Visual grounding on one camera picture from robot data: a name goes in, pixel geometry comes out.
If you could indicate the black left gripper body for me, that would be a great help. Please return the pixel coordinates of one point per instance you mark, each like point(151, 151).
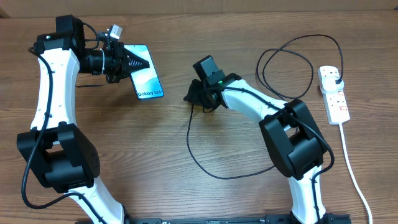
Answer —
point(114, 65)

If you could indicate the blue Galaxy smartphone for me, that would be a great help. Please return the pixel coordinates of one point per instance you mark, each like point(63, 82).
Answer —
point(146, 82)

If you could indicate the white charger adapter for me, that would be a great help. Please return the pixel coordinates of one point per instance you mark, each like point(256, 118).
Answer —
point(331, 84)

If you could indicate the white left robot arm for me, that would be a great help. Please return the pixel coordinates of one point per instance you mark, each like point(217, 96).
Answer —
point(55, 150)

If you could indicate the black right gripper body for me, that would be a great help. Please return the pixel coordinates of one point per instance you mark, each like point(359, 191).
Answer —
point(198, 94)

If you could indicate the white power strip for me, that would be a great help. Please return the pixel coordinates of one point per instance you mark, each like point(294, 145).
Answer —
point(335, 103)

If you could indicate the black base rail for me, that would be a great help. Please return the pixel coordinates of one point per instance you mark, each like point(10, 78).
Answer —
point(328, 218)

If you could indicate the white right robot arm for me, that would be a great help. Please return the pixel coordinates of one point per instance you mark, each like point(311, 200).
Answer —
point(293, 140)

